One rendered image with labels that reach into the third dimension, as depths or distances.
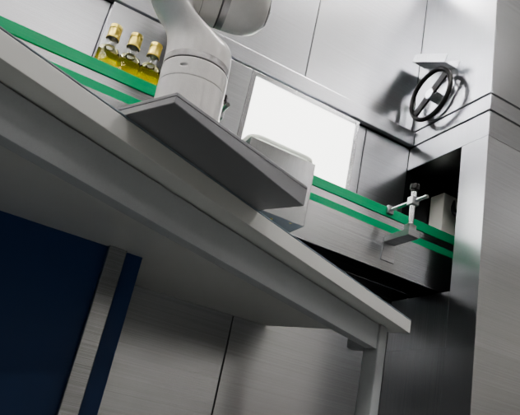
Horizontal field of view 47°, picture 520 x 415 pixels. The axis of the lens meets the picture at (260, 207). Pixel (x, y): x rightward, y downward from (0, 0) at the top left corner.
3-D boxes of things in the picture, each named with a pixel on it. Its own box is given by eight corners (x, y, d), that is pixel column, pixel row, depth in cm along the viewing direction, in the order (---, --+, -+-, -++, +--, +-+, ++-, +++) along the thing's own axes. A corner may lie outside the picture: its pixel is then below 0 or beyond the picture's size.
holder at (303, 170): (248, 249, 156) (260, 196, 162) (304, 226, 133) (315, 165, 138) (188, 228, 150) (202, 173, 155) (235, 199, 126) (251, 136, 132)
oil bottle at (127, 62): (114, 132, 156) (136, 65, 164) (120, 124, 151) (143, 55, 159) (93, 124, 154) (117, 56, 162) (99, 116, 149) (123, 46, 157)
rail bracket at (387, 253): (388, 265, 179) (396, 197, 187) (428, 254, 165) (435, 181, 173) (376, 260, 177) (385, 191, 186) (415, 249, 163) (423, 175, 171)
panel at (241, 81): (341, 212, 200) (355, 124, 213) (345, 210, 197) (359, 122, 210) (76, 102, 166) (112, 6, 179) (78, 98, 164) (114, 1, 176)
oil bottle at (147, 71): (135, 141, 158) (156, 74, 166) (141, 133, 153) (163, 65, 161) (114, 132, 156) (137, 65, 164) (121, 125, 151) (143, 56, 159)
